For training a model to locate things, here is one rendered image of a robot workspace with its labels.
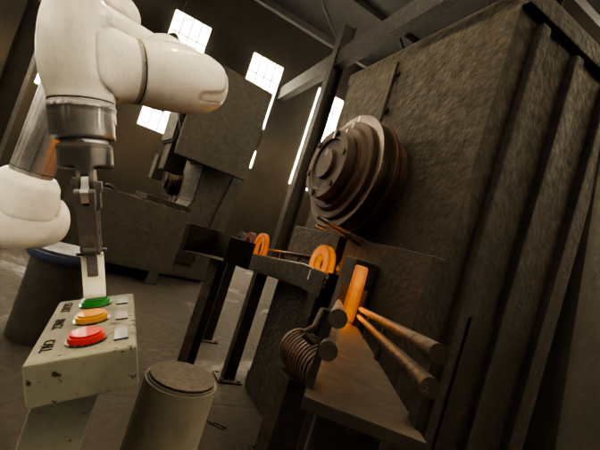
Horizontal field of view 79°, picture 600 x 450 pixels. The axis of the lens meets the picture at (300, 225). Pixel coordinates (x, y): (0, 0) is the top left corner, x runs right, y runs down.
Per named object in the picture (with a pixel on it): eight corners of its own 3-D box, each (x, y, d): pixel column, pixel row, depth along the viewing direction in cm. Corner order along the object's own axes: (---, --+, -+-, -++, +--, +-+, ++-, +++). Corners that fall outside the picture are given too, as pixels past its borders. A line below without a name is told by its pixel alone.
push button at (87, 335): (106, 336, 47) (105, 322, 47) (104, 348, 43) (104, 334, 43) (70, 342, 45) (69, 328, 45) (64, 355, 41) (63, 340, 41)
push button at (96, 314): (108, 317, 53) (108, 305, 53) (107, 327, 50) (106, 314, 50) (77, 322, 52) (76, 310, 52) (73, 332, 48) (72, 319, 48)
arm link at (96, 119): (117, 112, 60) (119, 148, 61) (51, 107, 56) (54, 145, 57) (115, 100, 52) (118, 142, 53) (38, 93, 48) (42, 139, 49)
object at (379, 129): (312, 226, 168) (341, 130, 170) (373, 238, 125) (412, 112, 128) (299, 221, 165) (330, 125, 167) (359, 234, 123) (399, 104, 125)
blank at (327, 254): (320, 246, 154) (312, 244, 152) (339, 246, 140) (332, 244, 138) (311, 282, 151) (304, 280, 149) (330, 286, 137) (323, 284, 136)
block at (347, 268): (348, 326, 129) (368, 262, 130) (361, 334, 122) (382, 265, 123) (323, 320, 124) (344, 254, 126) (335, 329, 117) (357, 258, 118)
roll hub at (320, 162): (308, 200, 155) (328, 138, 157) (344, 203, 130) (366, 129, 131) (297, 195, 153) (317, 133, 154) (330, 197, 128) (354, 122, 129)
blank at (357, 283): (347, 337, 94) (335, 332, 94) (361, 287, 103) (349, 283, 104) (358, 309, 82) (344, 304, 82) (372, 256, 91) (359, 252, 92)
